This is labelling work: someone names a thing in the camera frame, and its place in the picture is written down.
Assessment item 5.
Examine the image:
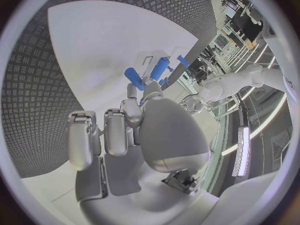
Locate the white cable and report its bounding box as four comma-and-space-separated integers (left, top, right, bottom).
240, 57, 280, 67

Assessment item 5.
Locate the white task board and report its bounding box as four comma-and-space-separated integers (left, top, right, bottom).
46, 0, 201, 136

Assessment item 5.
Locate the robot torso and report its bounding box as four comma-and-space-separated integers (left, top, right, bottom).
260, 20, 300, 106

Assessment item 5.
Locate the blue peg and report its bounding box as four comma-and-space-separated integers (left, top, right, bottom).
176, 54, 191, 68

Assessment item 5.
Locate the long blue cylinder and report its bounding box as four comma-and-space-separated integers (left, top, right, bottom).
149, 57, 172, 80

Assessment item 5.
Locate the desk with black screen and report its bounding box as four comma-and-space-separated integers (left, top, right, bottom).
221, 0, 265, 45

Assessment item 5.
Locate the glowing light bar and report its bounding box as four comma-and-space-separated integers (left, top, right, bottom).
231, 126, 251, 178

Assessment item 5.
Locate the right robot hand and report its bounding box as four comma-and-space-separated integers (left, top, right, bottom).
66, 80, 220, 225

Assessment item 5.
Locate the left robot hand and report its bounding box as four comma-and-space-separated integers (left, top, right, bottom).
179, 95, 205, 117

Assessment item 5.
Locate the short blue cylinder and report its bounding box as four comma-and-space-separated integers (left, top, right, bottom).
123, 67, 145, 91

